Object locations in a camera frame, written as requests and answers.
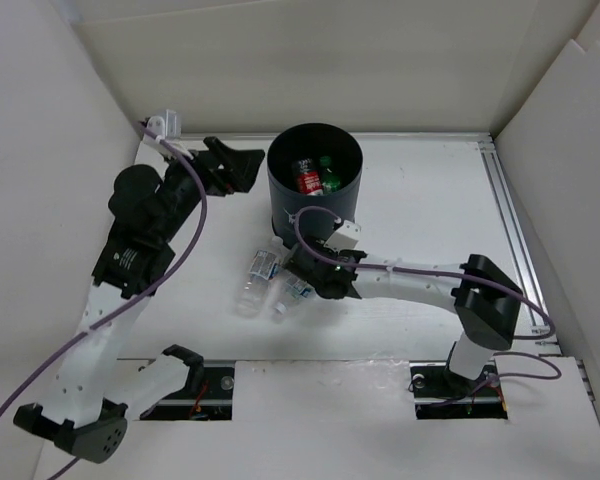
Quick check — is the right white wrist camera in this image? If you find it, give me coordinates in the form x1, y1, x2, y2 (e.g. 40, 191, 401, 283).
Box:
325, 220, 362, 251

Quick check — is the dark blue cylindrical bin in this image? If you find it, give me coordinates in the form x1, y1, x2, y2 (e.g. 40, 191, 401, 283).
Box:
266, 123, 365, 251

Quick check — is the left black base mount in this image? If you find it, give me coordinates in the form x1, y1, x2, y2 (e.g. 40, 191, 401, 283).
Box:
140, 361, 235, 422

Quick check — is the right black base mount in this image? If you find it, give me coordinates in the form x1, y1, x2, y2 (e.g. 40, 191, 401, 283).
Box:
407, 361, 508, 420

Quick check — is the clear bottle green blue label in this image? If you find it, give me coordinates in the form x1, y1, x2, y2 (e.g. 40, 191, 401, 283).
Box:
273, 273, 314, 319

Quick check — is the clear bottle orange blue label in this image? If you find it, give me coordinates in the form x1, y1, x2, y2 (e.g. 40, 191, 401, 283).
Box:
237, 236, 283, 317

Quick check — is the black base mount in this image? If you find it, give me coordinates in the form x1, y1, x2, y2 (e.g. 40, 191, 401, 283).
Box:
140, 361, 235, 422
407, 361, 508, 420

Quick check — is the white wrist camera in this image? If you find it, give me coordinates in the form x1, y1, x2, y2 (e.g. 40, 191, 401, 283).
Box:
141, 109, 181, 150
325, 220, 362, 251

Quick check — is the green plastic bottle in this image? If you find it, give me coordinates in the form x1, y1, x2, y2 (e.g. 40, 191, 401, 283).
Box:
319, 156, 341, 194

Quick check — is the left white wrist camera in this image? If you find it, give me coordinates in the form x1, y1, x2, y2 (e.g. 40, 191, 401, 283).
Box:
141, 109, 181, 150

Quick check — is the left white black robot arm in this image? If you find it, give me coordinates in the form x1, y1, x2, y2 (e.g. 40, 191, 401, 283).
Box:
13, 137, 265, 464

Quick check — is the aluminium rail right side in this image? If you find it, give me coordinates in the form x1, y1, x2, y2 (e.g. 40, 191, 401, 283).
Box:
478, 134, 545, 307

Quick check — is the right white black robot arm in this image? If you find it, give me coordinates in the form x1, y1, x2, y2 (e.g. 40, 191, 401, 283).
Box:
284, 243, 521, 394

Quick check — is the clear bottle red label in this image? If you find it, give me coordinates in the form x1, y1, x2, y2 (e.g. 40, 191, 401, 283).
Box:
292, 158, 324, 196

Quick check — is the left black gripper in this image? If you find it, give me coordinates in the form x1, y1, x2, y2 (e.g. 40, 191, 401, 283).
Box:
157, 137, 266, 242

